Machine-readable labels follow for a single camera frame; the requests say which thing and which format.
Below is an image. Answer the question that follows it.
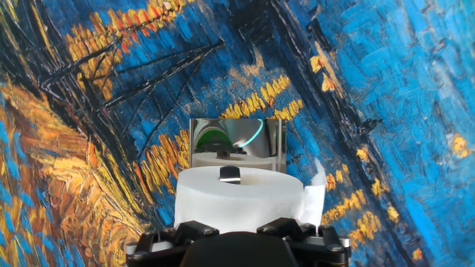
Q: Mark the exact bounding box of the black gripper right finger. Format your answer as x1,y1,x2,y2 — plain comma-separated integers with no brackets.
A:
256,217,352,267

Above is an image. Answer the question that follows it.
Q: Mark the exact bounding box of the starry night painting tablecloth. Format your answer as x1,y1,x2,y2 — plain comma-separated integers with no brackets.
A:
0,0,475,267

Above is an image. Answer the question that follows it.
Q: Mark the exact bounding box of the white toilet paper roll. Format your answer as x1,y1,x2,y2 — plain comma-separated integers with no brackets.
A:
173,157,327,234

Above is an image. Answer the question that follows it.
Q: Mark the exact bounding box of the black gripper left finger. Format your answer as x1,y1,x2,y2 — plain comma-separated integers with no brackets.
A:
125,220,220,267

